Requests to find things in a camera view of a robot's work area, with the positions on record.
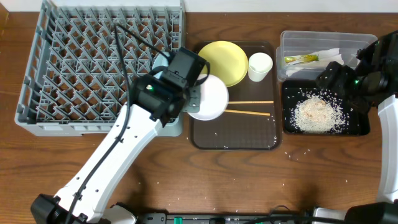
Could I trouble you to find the upper wooden chopstick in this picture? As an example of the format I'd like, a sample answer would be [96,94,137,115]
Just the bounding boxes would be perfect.
[228,100,274,105]

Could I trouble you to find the lower wooden chopstick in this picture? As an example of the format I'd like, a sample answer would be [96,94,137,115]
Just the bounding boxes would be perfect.
[224,110,271,116]

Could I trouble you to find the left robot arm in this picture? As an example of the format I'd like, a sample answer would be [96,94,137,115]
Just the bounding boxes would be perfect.
[30,47,210,223]

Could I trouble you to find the white paper cup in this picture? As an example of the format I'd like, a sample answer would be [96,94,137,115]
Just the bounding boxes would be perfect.
[248,52,273,82]

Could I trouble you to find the black waste tray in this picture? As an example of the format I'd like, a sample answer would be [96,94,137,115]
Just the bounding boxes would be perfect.
[281,80,370,136]

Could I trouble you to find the yellow plate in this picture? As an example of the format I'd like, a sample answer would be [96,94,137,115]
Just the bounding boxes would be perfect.
[198,40,248,87]

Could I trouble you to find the wooden chopstick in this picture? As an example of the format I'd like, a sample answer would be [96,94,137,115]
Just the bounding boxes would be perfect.
[228,100,274,105]
[224,110,271,116]

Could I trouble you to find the light blue bowl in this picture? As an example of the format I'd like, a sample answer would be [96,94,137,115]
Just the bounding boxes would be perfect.
[152,55,169,79]

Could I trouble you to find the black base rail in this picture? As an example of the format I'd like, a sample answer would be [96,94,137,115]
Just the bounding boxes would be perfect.
[136,212,315,224]

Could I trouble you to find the green orange snack wrapper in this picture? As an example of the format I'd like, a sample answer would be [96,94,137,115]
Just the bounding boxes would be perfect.
[284,54,319,65]

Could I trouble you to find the pile of rice waste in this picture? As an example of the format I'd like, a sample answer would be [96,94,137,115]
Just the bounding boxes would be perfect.
[295,96,343,132]

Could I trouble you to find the white paper napkin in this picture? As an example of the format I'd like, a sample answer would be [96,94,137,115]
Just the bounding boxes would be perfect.
[286,48,344,77]

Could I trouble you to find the grey dish rack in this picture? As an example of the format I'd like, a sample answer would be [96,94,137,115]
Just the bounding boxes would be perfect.
[14,1,185,136]

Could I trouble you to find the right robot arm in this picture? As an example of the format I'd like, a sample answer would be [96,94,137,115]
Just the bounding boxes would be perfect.
[315,31,397,223]

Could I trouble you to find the clear plastic bin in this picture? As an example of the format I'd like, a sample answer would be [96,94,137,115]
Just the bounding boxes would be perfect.
[276,30,377,82]

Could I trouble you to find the pink white bowl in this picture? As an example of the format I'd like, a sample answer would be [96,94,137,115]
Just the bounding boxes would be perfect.
[188,75,229,121]

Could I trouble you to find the dark brown serving tray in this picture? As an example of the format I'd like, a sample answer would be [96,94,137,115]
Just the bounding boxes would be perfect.
[190,41,282,150]

